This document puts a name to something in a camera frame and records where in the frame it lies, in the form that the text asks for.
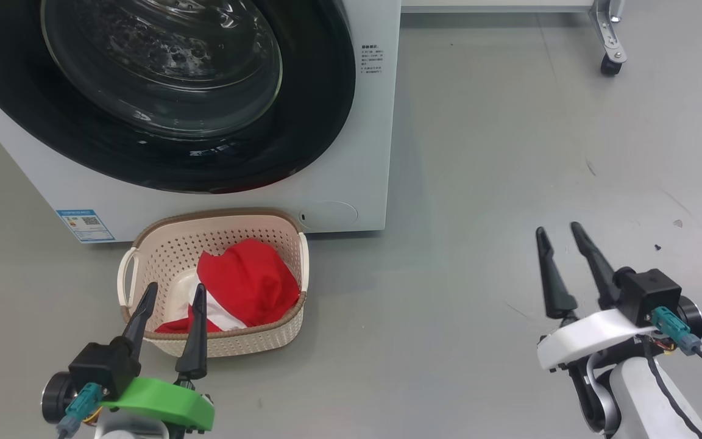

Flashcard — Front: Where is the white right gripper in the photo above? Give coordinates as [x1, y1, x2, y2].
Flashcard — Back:
[536, 221, 656, 373]

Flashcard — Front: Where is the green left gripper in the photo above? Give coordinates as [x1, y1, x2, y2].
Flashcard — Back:
[98, 282, 216, 434]

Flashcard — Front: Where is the red garment with white stripe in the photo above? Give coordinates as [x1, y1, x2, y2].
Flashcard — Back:
[155, 238, 301, 334]

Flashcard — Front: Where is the round dark washer door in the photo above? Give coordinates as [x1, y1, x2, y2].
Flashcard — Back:
[0, 0, 358, 195]

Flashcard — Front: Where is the cream perforated laundry basket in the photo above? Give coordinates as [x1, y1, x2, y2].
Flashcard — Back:
[117, 207, 310, 359]

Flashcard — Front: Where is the white front-load washing machine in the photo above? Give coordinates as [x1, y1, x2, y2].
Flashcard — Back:
[0, 0, 402, 244]

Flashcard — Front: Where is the blue energy label sticker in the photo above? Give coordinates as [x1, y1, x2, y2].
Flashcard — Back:
[55, 209, 116, 243]

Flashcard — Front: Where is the white partition panel on casters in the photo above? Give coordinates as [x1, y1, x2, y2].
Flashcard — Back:
[401, 0, 628, 77]

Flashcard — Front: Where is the teal right camera cable connector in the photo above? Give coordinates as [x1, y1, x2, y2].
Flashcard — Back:
[651, 307, 702, 356]

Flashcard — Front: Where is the teal camera cable connector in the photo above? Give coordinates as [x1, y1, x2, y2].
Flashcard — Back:
[651, 307, 702, 356]
[57, 383, 105, 438]

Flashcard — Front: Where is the teal left camera cable connector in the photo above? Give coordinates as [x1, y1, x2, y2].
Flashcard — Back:
[57, 383, 105, 438]

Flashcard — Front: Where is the black cable along right arm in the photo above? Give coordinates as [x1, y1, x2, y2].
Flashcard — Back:
[640, 338, 702, 439]

